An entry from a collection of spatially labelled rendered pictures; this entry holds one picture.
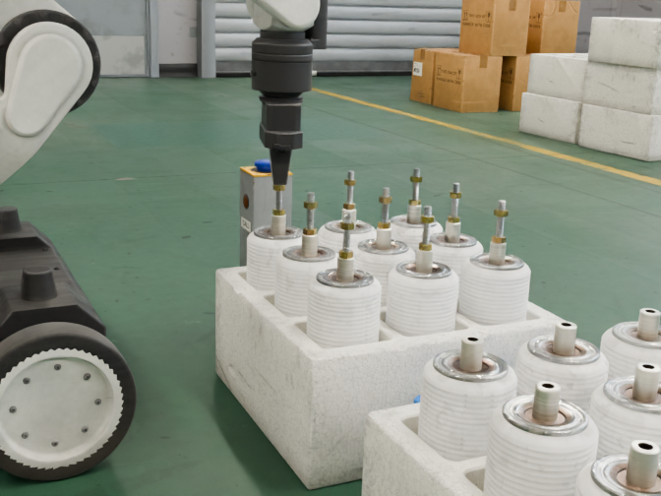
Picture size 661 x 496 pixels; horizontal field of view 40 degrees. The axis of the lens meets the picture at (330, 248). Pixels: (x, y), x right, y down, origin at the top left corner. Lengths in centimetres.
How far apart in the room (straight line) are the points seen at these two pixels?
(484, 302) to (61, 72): 65
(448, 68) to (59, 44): 393
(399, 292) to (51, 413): 47
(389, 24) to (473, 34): 188
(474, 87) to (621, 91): 126
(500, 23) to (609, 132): 131
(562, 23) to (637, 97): 155
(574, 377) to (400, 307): 33
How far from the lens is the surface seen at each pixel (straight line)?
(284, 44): 129
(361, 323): 115
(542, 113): 426
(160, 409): 139
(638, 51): 382
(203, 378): 149
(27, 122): 127
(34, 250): 153
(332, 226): 141
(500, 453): 83
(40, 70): 127
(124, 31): 628
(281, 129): 130
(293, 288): 124
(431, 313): 120
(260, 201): 151
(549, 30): 525
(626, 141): 387
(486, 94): 502
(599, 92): 399
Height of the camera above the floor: 61
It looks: 16 degrees down
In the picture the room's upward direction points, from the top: 2 degrees clockwise
